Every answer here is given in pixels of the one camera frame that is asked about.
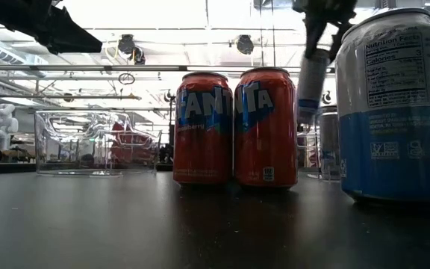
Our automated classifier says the black workbench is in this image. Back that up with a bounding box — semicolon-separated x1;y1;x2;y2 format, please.
0;161;39;176

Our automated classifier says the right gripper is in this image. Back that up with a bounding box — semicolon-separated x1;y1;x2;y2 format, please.
292;0;358;64

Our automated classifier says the white robot statue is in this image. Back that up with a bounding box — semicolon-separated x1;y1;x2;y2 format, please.
0;103;20;151

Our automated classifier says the red Fanta soda can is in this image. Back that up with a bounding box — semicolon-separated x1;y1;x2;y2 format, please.
172;71;234;187
233;67;299;189

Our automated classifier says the long horizontal ceiling rail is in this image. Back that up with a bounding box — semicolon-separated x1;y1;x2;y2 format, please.
0;64;302;75

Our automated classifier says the silver and blue soda can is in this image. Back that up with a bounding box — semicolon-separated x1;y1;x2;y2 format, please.
334;7;430;207

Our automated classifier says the clear plastic bin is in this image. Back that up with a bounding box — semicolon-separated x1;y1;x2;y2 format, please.
297;111;341;183
34;109;163;177

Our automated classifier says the tall slim silver can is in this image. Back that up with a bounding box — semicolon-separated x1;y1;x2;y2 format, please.
296;47;331;125

